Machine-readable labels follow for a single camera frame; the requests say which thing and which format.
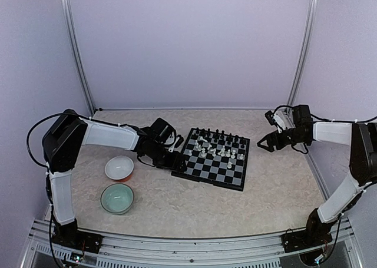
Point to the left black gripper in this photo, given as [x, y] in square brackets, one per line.
[175, 164]

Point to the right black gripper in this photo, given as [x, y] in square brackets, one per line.
[270, 137]

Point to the white chess king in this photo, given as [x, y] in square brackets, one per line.
[203, 152]

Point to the black folding chess board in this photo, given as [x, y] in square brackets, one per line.
[220, 148]

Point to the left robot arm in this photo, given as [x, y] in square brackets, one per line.
[62, 143]

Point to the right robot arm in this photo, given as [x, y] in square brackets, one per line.
[360, 136]

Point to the white bowl orange outside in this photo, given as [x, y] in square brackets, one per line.
[119, 168]

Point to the pale green ceramic bowl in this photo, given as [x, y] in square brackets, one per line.
[117, 199]

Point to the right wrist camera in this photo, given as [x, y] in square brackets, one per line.
[275, 120]

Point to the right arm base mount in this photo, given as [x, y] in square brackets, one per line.
[293, 241]

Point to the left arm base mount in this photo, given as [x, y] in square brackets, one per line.
[79, 240]

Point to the front aluminium rail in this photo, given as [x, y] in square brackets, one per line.
[121, 250]

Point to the right aluminium frame post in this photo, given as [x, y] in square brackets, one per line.
[310, 20]

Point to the aluminium frame post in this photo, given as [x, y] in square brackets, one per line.
[69, 20]
[310, 20]

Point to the left aluminium frame post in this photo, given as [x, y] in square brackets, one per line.
[69, 20]

